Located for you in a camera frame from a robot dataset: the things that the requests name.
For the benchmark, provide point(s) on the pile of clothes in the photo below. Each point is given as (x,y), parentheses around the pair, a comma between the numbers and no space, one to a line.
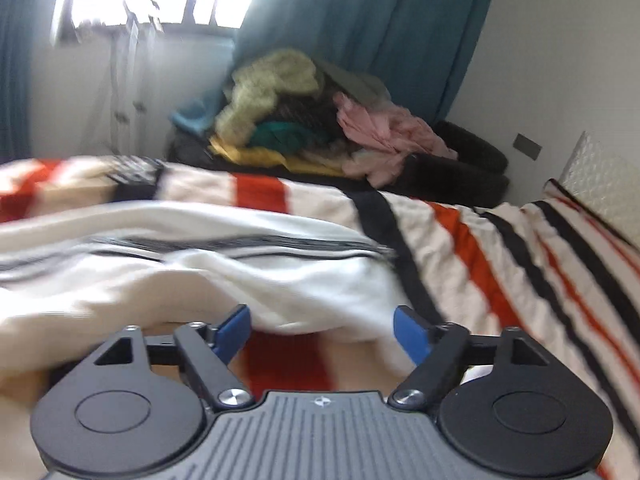
(309,116)

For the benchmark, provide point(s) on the right teal curtain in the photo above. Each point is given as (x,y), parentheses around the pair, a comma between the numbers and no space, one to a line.
(420,49)

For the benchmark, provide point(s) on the left teal curtain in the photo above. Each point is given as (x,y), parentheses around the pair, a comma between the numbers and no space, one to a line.
(19,27)

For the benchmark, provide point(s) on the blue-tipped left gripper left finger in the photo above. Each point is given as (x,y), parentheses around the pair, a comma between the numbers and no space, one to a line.
(205,352)

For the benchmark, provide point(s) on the grey wall socket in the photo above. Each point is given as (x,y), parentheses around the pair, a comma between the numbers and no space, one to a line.
(527,146)

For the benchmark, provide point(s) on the teal curtain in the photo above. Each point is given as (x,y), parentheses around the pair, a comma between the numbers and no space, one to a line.
(19,27)
(420,49)

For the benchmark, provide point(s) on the black sofa chair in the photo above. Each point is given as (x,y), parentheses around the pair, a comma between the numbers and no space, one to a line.
(477,178)

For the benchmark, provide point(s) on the white quilted headboard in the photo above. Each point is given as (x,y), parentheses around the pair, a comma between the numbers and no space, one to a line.
(605,182)

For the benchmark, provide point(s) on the striped orange black white blanket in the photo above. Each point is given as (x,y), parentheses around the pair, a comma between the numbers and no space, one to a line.
(550,267)

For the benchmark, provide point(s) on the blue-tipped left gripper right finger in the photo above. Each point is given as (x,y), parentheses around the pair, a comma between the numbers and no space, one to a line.
(436,351)

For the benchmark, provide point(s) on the white sweatpants with black stripe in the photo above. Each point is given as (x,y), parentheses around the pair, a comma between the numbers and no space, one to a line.
(71,280)

